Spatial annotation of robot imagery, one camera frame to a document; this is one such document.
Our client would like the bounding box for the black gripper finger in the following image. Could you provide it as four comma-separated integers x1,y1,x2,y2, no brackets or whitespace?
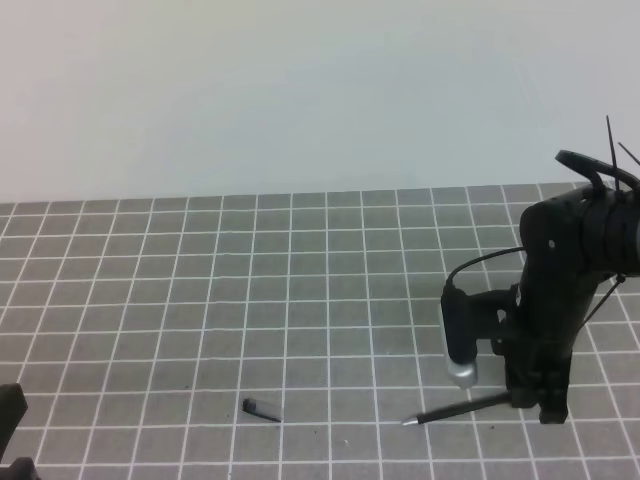
0,457,38,480

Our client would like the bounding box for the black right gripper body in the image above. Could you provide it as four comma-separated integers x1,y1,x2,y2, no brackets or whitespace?
471,193,608,388

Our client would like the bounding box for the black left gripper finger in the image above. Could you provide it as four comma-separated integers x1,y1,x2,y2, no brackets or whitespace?
0,383,27,440

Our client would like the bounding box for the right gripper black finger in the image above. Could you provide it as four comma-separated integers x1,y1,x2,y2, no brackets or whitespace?
507,372,538,408

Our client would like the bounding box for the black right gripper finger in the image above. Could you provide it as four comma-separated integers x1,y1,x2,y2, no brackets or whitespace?
538,374,569,424

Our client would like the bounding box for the black pen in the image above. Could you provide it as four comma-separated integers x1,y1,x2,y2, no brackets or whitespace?
401,392,511,426

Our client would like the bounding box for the clear black pen cap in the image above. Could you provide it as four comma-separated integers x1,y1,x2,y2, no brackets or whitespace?
242,397,282,423

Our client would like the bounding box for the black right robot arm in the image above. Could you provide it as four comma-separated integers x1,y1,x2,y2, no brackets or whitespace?
490,187,639,424

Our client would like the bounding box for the grey grid tablecloth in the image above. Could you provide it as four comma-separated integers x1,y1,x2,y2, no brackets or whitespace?
1,184,639,479

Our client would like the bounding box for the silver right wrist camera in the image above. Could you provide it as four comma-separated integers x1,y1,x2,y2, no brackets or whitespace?
440,280,478,389

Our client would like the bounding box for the black camera cable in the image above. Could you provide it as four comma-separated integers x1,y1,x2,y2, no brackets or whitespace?
446,244,525,294

